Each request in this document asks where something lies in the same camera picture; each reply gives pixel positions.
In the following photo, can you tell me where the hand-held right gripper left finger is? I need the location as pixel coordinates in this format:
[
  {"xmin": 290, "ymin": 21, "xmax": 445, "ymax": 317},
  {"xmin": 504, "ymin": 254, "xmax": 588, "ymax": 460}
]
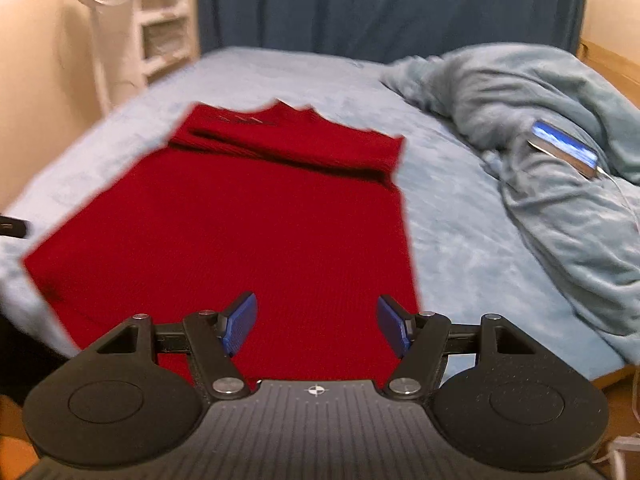
[{"xmin": 94, "ymin": 291, "xmax": 258, "ymax": 402}]

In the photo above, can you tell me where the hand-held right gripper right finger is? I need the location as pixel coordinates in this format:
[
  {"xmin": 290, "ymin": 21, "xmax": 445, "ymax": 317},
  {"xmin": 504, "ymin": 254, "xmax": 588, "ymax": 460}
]
[{"xmin": 376, "ymin": 295, "xmax": 543, "ymax": 402}]

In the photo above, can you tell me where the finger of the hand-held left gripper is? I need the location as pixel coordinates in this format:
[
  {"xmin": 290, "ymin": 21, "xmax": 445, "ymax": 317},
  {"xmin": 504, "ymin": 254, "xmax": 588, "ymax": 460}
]
[{"xmin": 0, "ymin": 215, "xmax": 32, "ymax": 239}]

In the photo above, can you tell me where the red knit sweater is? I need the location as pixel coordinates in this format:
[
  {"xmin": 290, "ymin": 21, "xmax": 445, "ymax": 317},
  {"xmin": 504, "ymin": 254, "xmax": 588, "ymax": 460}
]
[{"xmin": 21, "ymin": 100, "xmax": 422, "ymax": 392}]

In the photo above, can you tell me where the light blue fleece blanket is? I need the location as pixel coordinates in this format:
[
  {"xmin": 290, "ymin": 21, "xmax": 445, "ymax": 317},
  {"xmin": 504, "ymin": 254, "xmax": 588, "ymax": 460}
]
[{"xmin": 380, "ymin": 42, "xmax": 640, "ymax": 367}]

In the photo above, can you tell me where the smartphone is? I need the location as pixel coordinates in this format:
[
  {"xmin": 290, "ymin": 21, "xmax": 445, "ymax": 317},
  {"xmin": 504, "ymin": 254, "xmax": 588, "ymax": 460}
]
[{"xmin": 529, "ymin": 119, "xmax": 602, "ymax": 182}]

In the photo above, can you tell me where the white shelf unit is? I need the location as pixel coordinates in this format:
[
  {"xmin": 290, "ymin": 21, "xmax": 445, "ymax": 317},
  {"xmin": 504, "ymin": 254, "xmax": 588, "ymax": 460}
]
[{"xmin": 131, "ymin": 0, "xmax": 202, "ymax": 87}]

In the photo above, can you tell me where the bed with light blue sheet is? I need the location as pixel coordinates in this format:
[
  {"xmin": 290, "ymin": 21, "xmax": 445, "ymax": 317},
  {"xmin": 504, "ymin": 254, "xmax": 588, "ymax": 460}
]
[{"xmin": 0, "ymin": 46, "xmax": 640, "ymax": 392}]

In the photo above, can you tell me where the dark blue curtain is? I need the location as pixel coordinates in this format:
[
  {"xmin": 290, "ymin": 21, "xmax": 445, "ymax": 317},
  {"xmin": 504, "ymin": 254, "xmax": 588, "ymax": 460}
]
[{"xmin": 196, "ymin": 0, "xmax": 590, "ymax": 67}]

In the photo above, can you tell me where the wooden bed headboard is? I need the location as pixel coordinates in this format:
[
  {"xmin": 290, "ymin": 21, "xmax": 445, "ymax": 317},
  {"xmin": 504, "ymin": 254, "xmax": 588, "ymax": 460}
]
[{"xmin": 575, "ymin": 39, "xmax": 640, "ymax": 111}]

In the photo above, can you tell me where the white charging cable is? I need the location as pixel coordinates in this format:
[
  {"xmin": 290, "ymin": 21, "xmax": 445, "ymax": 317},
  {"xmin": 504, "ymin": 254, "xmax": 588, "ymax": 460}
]
[{"xmin": 595, "ymin": 167, "xmax": 640, "ymax": 242}]

